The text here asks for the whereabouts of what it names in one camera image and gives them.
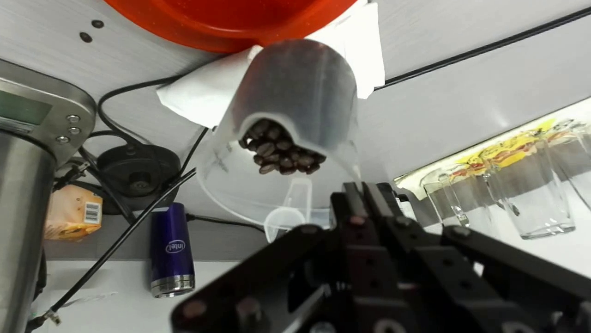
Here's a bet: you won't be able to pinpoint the orange food packet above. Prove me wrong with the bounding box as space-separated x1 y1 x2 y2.
42 184 105 243

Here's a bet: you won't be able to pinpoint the silver electric kettle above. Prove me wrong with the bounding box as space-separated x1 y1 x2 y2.
0 76 98 333

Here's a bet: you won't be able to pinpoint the white cloth red stripe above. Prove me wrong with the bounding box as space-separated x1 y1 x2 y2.
155 2 388 130

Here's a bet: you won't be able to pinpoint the long black power cable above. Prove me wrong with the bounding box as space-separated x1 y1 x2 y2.
380 6 591 89

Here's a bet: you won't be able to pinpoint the red plate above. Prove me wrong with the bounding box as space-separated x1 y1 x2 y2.
103 0 358 56

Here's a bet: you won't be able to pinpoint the black coiled cord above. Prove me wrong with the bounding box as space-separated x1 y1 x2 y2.
94 76 209 217

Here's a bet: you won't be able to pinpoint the glass mug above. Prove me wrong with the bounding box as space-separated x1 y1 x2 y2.
552 119 591 211
421 165 495 228
486 137 578 241

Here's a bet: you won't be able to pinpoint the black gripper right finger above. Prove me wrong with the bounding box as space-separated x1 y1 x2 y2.
364 182 591 333

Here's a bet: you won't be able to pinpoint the thin black cord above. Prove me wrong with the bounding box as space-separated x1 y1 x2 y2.
24 165 199 332

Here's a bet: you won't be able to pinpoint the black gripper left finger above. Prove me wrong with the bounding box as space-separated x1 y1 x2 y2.
170 182 371 333

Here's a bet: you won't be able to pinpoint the clear plastic jar coffee beans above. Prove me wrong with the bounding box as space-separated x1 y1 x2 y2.
194 39 362 245

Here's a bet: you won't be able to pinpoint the yellow printed tray mat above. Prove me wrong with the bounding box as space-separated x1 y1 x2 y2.
395 117 591 200

